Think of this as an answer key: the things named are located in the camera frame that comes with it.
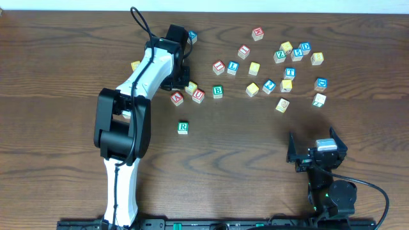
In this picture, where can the yellow C block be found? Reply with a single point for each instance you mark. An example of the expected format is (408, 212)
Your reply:
(190, 89)

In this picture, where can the yellow snail block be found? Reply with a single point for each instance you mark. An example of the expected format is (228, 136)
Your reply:
(282, 105)

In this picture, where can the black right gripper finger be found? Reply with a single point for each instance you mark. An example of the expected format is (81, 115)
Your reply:
(292, 156)
(340, 144)

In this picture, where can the yellow block top right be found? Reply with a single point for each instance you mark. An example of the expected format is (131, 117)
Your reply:
(286, 47)

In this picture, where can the red I block upper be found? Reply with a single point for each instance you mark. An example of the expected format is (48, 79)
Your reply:
(243, 51)

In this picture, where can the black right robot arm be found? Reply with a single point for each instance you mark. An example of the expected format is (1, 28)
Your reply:
(334, 199)

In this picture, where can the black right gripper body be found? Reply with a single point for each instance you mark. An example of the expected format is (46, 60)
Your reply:
(315, 156)

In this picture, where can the green J block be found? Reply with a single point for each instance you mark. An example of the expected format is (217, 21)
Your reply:
(126, 114)

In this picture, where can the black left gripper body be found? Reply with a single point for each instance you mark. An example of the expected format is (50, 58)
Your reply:
(178, 80)

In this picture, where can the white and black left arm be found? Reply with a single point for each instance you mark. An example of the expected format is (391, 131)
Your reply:
(123, 123)

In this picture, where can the green 7 block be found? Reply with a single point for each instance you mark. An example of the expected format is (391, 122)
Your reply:
(319, 100)

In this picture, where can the blue X block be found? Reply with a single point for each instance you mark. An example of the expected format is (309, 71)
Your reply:
(192, 37)

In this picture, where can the yellow S block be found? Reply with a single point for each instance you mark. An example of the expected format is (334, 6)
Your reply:
(252, 89)

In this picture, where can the yellow K block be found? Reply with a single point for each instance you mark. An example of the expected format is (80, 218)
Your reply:
(286, 85)

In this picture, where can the red i block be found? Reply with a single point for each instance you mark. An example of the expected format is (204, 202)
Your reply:
(243, 51)
(218, 67)

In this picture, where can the red I block lower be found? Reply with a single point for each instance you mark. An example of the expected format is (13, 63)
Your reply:
(218, 67)

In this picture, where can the blue 5 block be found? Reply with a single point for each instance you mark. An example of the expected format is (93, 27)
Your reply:
(297, 55)

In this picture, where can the blue D block upper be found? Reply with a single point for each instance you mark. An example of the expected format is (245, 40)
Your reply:
(305, 47)

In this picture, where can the blue D block lower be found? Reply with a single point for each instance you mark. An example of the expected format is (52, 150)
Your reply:
(320, 84)

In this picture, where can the green R block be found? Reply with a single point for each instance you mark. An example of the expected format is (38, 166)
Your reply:
(183, 128)

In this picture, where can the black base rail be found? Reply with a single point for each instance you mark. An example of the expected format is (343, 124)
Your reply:
(275, 223)

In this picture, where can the blue d block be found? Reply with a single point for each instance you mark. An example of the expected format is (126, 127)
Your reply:
(305, 47)
(320, 84)

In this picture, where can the blue 2 block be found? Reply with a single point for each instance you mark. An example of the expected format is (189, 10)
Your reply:
(269, 86)

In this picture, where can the yellow O block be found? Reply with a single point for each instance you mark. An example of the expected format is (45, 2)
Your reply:
(254, 68)

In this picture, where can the yellow 8 block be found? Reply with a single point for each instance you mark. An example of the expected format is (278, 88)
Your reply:
(317, 58)

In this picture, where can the blue L block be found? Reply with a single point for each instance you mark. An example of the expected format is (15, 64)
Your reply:
(233, 67)

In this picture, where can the blue T block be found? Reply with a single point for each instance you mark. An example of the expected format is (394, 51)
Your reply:
(290, 73)

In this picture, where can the yellow block plain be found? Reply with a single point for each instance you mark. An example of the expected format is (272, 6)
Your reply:
(134, 65)

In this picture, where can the red U block centre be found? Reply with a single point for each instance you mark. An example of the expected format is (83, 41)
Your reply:
(198, 96)

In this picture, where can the red A block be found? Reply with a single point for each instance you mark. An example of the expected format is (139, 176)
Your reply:
(177, 98)

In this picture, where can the green B block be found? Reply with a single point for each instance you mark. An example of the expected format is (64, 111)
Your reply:
(217, 92)

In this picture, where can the green Z block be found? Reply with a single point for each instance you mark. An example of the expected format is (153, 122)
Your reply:
(279, 56)

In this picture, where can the red M block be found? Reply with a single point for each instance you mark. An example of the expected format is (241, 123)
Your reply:
(257, 33)

